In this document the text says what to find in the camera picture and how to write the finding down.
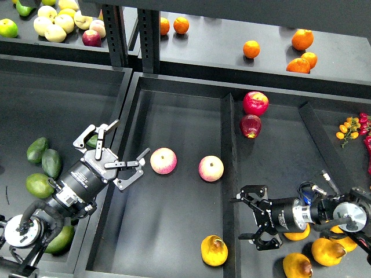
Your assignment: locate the green apple on shelf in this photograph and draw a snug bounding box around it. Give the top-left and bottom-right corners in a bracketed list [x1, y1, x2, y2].
[0, 19, 18, 38]

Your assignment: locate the orange on shelf left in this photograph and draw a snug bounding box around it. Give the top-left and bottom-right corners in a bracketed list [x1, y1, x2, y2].
[173, 17, 190, 35]

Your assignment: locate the dark avocado far left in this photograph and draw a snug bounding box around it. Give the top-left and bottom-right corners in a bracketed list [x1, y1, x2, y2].
[26, 137, 49, 163]

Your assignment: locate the pink apple right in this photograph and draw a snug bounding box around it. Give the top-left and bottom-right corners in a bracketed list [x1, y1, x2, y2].
[198, 155, 224, 182]

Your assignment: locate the pink apple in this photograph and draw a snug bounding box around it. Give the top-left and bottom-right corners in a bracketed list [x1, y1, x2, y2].
[198, 155, 224, 182]
[150, 147, 177, 174]

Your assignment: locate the black shelf post right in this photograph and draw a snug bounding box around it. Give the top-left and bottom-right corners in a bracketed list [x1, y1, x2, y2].
[137, 8, 160, 74]

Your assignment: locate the black shelf post left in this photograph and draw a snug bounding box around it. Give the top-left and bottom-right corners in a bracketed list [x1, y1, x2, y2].
[101, 4, 128, 67]

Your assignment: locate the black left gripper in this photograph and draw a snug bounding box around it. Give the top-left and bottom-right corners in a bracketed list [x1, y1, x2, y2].
[59, 119, 150, 203]

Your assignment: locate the dark red apple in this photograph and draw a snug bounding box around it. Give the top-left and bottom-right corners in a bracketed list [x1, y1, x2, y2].
[239, 114, 262, 139]

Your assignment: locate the black shelf post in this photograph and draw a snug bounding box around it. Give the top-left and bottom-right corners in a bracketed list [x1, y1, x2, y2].
[137, 8, 160, 74]
[101, 4, 128, 67]

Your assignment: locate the pink apple left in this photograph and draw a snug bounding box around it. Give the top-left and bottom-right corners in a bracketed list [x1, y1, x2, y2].
[150, 147, 177, 174]

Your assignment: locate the black bin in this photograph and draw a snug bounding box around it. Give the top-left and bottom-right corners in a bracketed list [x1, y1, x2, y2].
[89, 74, 370, 277]
[1, 54, 133, 277]

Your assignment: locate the black bin divider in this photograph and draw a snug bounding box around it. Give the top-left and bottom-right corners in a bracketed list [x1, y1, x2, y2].
[220, 94, 241, 277]

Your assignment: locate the pale yellow pear right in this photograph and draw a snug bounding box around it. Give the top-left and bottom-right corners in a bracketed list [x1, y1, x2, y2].
[74, 10, 93, 30]

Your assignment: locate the dark avocado upright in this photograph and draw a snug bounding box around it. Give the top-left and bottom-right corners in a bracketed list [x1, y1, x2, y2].
[41, 149, 62, 179]

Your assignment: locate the green avocado round left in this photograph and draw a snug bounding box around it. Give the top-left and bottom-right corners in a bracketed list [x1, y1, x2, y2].
[25, 173, 54, 199]

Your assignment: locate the pale yellow pear front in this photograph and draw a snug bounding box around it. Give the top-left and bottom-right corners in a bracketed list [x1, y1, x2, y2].
[44, 24, 67, 43]

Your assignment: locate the yellow lemon on shelf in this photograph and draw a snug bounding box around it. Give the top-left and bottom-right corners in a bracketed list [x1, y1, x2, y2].
[58, 8, 76, 18]

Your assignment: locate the orange front right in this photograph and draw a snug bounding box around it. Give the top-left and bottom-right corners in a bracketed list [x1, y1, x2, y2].
[286, 58, 311, 74]

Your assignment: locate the bright red apple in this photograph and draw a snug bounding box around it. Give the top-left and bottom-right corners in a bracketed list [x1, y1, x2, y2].
[242, 91, 269, 116]

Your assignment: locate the orange half hidden by post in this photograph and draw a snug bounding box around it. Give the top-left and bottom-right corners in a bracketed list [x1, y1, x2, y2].
[160, 17, 170, 36]

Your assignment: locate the dark avocado top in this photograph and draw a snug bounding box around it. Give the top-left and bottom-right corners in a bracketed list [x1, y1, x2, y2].
[86, 134, 98, 148]

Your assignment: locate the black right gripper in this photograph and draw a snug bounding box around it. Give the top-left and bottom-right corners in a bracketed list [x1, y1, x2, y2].
[230, 185, 303, 251]

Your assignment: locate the black middle bin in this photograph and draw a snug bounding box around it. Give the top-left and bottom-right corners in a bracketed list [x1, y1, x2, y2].
[89, 74, 370, 277]

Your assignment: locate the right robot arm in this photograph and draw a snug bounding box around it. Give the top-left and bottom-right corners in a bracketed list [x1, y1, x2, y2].
[231, 172, 370, 254]

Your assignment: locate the red cherry tomato bunch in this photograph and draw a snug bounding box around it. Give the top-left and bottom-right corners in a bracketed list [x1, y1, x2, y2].
[359, 113, 371, 136]

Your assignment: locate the green avocado bottom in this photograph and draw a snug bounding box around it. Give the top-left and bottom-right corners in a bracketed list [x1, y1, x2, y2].
[45, 225, 75, 255]

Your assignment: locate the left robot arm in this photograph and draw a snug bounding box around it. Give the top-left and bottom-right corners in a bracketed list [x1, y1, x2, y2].
[1, 120, 150, 277]

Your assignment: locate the pale yellow pear left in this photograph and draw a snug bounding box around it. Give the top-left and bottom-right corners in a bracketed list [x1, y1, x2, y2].
[33, 17, 53, 36]

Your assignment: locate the red chili pepper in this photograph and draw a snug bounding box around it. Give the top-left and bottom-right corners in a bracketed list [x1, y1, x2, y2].
[363, 136, 371, 174]

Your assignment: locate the pale yellow pear centre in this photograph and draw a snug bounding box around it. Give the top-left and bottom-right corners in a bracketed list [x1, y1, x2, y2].
[54, 14, 75, 34]

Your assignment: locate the black left bin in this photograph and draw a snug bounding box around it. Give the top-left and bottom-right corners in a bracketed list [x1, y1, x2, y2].
[1, 54, 133, 277]

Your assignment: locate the yellow pear with brown top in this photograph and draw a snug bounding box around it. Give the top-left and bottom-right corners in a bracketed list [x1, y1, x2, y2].
[283, 224, 311, 241]

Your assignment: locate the pink peach on shelf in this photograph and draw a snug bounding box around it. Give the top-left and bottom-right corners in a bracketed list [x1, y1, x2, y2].
[89, 19, 106, 39]

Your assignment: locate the orange cherry tomato bunch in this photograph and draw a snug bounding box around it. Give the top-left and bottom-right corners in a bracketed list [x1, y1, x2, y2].
[336, 117, 361, 148]

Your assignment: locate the red apple on shelf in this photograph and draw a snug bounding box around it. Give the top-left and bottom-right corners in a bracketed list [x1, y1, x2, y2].
[82, 30, 101, 47]

